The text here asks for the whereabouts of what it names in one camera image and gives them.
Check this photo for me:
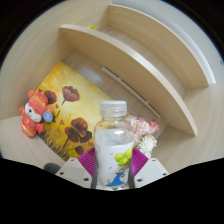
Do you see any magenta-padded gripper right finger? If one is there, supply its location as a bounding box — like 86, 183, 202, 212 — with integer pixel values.
129, 147, 170, 190

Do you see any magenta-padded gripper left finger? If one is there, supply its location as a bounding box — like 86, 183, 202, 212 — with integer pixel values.
55, 147, 98, 190

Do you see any clear plastic water bottle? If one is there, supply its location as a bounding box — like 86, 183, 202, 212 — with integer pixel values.
93, 99, 136, 190

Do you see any pink and white flower bouquet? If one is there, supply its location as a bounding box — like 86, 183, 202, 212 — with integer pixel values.
124, 114, 160, 159

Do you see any yellow poppy flower painting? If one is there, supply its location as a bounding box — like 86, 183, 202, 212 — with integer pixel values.
35, 61, 116, 163

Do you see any red plush toy figure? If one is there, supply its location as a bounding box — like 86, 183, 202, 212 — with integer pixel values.
18, 89, 54, 139

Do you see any white light bar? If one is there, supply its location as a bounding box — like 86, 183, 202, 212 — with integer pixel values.
100, 66, 162, 119

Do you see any light wooden shelf board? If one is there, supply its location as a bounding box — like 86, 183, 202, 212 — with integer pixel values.
105, 3, 217, 89
59, 23, 199, 137

